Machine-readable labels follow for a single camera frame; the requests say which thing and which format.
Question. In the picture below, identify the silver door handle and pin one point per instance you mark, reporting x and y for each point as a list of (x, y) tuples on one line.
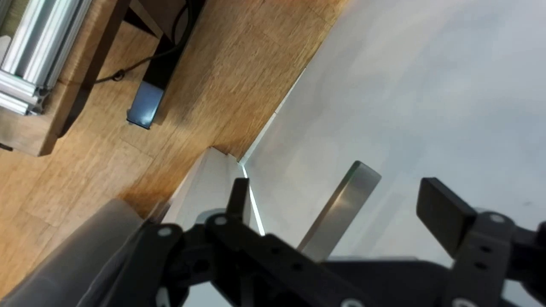
[(340, 210)]

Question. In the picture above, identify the aluminium extrusion frame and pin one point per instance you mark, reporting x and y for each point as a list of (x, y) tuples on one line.
[(35, 55)]

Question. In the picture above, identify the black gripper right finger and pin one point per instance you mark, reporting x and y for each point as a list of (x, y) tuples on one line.
[(487, 248)]

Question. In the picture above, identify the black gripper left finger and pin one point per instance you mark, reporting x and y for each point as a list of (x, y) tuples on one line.
[(245, 268)]

